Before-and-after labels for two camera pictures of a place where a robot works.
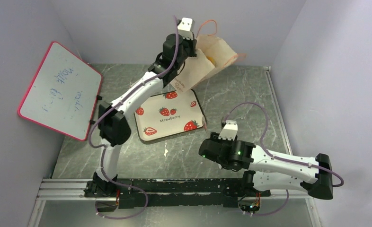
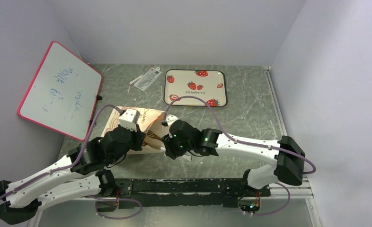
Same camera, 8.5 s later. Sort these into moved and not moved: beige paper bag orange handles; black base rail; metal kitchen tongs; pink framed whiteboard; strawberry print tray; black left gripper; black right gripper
Moved: beige paper bag orange handles; strawberry print tray; black left gripper; black right gripper; metal kitchen tongs
Not moved: black base rail; pink framed whiteboard
